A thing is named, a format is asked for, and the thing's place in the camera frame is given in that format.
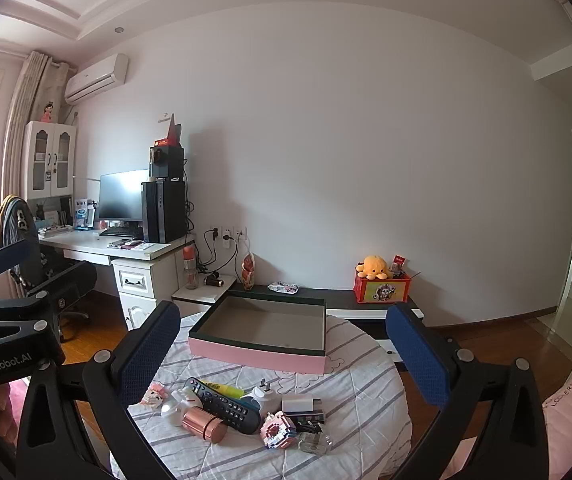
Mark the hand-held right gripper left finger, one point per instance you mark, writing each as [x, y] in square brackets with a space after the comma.
[151, 350]

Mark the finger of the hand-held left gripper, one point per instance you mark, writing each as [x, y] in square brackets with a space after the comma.
[71, 282]
[8, 259]

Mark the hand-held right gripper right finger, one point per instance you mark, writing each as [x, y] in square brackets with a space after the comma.
[416, 360]

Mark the small pink doll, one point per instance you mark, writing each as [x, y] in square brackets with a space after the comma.
[152, 394]

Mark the white figure toy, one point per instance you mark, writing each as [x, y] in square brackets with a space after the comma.
[178, 405]

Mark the yellow highlighter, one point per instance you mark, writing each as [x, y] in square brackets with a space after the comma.
[223, 390]

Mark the rose gold cylinder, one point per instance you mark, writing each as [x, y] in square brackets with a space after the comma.
[201, 424]

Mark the black remote control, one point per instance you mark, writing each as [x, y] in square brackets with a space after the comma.
[226, 407]

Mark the pink storage box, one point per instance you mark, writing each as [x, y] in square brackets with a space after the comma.
[261, 355]

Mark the black hair claw clip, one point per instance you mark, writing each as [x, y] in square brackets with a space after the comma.
[308, 427]

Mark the white cube charger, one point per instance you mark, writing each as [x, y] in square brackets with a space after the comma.
[296, 404]

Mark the clear glass bottle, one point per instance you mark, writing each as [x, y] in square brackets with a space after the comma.
[314, 444]

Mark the pink block figure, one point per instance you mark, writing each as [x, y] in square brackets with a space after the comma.
[277, 432]

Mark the black office chair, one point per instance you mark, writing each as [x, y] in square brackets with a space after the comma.
[46, 270]

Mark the white drawer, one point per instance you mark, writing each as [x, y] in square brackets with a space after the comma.
[388, 347]

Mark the white desk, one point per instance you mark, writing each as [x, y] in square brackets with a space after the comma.
[138, 280]

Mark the blue product box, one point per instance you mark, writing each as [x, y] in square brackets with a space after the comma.
[84, 214]

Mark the black keyboard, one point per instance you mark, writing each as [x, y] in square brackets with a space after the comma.
[120, 232]

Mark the white side table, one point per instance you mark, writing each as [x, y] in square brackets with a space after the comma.
[201, 294]

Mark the red toy box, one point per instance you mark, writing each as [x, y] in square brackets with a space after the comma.
[381, 291]

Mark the orange cap water bottle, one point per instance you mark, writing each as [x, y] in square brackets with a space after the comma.
[190, 270]

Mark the black cylindrical device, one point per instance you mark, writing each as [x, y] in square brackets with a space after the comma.
[212, 280]

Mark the small red toy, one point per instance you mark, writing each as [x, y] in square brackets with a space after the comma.
[399, 264]

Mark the black low cabinet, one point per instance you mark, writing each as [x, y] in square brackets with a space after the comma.
[336, 300]

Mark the black computer monitor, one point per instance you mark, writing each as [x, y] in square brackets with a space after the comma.
[122, 195]

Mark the yellow octopus plush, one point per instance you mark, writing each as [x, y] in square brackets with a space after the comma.
[373, 266]

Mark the white hutch cabinet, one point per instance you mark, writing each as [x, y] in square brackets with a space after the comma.
[48, 160]

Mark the black computer tower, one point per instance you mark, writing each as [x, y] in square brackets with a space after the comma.
[163, 212]

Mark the orange snack bag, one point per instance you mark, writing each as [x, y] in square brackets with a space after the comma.
[248, 272]

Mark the printed snack packet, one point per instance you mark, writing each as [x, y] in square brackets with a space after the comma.
[283, 288]

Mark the beige curtain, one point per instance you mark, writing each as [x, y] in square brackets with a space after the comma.
[28, 110]

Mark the pink doll figurine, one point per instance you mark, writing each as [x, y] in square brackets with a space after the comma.
[48, 111]

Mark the black box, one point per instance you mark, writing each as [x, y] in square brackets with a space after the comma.
[167, 162]

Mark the red triangular box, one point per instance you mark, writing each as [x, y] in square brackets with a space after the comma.
[171, 132]

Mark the white air conditioner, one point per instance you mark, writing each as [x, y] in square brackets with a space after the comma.
[96, 77]

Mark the white wall sockets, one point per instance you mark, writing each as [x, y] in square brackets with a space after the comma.
[227, 235]

